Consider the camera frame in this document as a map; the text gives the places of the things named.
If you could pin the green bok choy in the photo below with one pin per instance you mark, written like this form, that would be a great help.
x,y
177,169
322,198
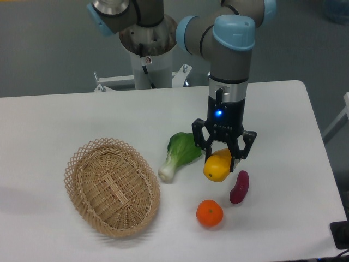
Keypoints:
x,y
181,150

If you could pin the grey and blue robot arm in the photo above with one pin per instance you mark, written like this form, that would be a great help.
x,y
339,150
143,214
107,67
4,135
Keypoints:
x,y
225,39

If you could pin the white frame at right edge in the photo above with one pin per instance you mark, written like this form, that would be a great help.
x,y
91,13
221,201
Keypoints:
x,y
337,123

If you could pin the purple sweet potato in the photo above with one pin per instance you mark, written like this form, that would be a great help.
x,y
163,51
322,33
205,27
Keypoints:
x,y
239,191

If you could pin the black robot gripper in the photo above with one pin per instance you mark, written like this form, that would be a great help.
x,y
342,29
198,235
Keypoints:
x,y
224,122

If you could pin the orange tangerine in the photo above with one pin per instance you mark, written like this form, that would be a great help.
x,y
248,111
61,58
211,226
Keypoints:
x,y
209,213

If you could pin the black device at table edge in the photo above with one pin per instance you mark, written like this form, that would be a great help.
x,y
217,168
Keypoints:
x,y
339,232

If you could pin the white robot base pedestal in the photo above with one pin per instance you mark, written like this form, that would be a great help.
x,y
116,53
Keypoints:
x,y
150,50

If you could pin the woven wicker basket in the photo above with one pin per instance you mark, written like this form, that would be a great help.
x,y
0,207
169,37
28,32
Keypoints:
x,y
112,187

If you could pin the yellow mango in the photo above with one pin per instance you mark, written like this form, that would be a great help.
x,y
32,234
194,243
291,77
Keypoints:
x,y
217,166

